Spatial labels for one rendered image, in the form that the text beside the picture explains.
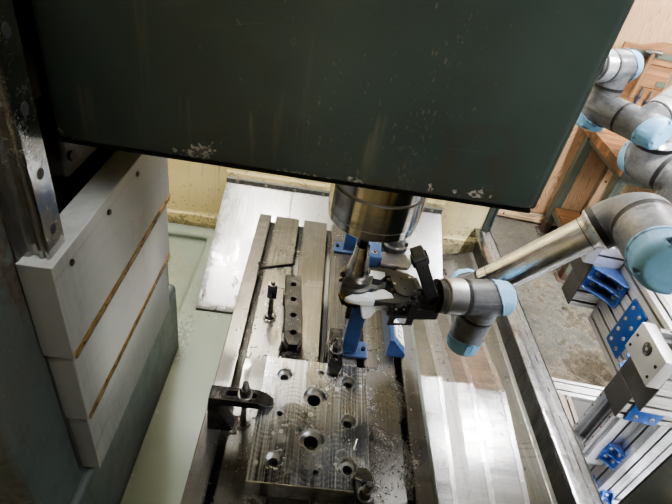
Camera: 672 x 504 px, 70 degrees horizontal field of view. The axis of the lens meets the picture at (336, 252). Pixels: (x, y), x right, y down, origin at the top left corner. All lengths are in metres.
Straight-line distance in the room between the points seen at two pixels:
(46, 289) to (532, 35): 0.67
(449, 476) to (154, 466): 0.75
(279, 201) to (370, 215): 1.22
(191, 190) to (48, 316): 1.37
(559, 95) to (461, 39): 0.14
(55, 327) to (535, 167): 0.69
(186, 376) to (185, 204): 0.82
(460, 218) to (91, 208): 1.58
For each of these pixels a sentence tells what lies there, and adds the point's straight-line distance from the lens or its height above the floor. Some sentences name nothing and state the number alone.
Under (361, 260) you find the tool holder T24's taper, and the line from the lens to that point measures 0.87.
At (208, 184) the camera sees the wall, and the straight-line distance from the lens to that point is 2.04.
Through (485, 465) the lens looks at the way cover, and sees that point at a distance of 1.42.
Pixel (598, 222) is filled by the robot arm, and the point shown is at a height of 1.41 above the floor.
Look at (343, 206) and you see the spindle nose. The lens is 0.76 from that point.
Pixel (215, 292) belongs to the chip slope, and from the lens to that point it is 1.76.
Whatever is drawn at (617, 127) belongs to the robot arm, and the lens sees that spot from 1.36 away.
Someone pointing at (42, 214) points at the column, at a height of 1.48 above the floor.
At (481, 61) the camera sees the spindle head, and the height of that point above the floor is 1.72.
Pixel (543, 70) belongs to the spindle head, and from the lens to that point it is 0.64.
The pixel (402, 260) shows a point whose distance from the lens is 1.09.
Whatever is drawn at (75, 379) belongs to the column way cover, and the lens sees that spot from 0.88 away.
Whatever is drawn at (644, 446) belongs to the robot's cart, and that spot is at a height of 0.56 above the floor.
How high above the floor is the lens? 1.85
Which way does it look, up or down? 37 degrees down
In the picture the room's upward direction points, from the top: 11 degrees clockwise
